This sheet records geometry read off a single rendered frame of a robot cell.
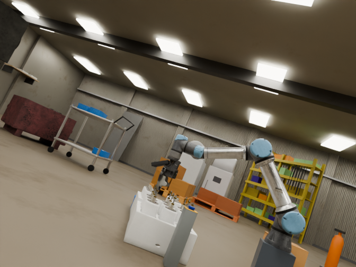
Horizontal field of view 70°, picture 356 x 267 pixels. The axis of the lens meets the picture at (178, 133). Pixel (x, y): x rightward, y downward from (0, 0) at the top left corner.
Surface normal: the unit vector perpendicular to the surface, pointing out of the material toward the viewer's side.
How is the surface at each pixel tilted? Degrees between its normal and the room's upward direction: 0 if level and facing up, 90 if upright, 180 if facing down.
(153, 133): 90
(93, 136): 90
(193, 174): 90
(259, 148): 84
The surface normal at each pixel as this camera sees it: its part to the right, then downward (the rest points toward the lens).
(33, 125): 0.72, 0.19
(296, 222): -0.15, -0.11
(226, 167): -0.13, -0.54
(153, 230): 0.14, -0.11
